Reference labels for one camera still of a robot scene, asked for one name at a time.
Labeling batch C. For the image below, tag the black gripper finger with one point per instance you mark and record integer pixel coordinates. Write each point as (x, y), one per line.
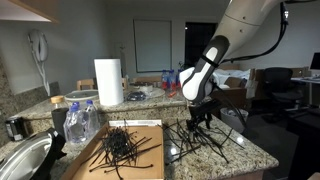
(208, 121)
(190, 127)

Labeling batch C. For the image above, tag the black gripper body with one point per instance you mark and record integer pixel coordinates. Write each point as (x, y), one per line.
(200, 117)

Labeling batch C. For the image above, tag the black zip-tie bundle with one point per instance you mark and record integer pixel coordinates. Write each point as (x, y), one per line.
(181, 143)
(213, 143)

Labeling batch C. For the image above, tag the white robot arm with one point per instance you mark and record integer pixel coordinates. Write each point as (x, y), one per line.
(233, 20)

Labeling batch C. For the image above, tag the flat cardboard box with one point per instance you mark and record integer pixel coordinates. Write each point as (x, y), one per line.
(150, 150)

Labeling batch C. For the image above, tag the black zip-tie pile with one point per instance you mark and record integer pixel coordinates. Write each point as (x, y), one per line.
(116, 143)

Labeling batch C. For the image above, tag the grey trash bin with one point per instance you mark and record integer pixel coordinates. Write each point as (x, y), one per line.
(238, 116)

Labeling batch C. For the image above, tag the dark brown dresser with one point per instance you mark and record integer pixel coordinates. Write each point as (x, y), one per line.
(233, 96)

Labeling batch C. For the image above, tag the orange marker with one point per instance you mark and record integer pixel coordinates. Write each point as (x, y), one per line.
(172, 94)

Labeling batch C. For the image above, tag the round beige tray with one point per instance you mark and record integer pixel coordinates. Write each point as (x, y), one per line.
(156, 93)

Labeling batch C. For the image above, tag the white cloth heap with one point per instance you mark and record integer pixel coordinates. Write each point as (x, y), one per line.
(233, 75)

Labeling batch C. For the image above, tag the black computer mouse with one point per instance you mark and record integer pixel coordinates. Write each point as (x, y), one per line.
(136, 96)

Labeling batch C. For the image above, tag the small white container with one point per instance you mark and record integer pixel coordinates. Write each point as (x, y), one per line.
(141, 87)

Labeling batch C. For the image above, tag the black office chair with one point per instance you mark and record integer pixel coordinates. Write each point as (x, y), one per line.
(278, 83)

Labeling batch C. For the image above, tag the white whiteboard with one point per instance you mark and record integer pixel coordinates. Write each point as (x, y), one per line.
(152, 46)

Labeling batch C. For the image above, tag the white paper towel roll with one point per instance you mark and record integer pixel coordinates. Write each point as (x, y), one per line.
(108, 83)

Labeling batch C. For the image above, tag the clear blue-capped water bottle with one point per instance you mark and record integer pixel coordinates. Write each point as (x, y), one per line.
(92, 118)
(77, 105)
(74, 128)

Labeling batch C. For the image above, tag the white desk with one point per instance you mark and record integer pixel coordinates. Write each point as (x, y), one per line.
(308, 80)

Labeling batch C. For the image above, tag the wooden chair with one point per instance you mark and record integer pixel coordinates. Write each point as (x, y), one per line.
(86, 83)

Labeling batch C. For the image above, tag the white round bowl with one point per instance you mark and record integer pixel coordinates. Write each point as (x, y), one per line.
(81, 95)

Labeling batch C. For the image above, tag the computer monitor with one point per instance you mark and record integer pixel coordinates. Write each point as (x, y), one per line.
(316, 61)

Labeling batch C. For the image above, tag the glass jar wooden lid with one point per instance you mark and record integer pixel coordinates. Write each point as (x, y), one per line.
(57, 99)

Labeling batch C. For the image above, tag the silver metal pan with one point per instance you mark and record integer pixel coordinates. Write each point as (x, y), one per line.
(21, 158)

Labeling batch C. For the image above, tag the small black silver appliance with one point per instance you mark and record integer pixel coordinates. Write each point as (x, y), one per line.
(15, 128)

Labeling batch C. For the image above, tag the wooden upper cabinet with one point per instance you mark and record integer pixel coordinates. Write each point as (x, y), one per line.
(20, 8)

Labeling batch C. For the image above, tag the white wall phone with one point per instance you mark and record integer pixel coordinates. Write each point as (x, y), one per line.
(40, 46)

